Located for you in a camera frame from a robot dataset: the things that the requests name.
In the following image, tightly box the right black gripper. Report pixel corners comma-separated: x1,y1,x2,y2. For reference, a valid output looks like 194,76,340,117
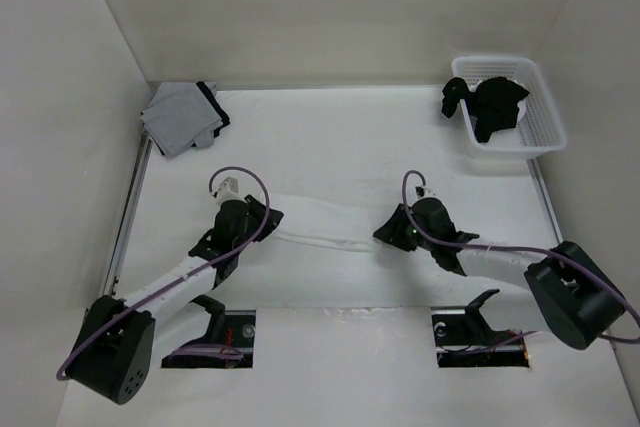
372,203,436,252

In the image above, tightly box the white tank top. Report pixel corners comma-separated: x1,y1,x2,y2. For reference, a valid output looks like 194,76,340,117
269,192,531,278

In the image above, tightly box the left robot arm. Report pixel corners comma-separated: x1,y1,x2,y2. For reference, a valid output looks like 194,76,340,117
57,195,284,405

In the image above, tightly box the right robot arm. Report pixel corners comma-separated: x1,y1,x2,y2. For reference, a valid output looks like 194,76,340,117
373,197,630,350

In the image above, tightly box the folded grey tank top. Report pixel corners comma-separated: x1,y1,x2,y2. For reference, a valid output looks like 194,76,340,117
141,82,220,159

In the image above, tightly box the black tank top in basket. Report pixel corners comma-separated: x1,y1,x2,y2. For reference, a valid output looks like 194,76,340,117
441,77,530,143

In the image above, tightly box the white plastic basket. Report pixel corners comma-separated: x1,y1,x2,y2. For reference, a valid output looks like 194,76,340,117
451,55,567,162

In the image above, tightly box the white garment in basket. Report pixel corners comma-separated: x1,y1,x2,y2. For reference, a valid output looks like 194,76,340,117
512,80,529,123

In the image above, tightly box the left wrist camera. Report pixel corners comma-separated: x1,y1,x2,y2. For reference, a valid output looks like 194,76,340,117
209,176,244,206

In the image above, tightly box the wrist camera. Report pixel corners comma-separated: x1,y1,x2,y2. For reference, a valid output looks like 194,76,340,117
209,176,244,206
415,185,437,199

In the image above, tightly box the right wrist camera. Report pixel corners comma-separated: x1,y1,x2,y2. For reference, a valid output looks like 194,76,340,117
415,185,437,199

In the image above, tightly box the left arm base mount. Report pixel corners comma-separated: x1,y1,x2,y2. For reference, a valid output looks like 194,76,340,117
161,311,256,370

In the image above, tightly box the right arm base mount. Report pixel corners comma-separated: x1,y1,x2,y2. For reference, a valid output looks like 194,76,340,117
431,309,529,368

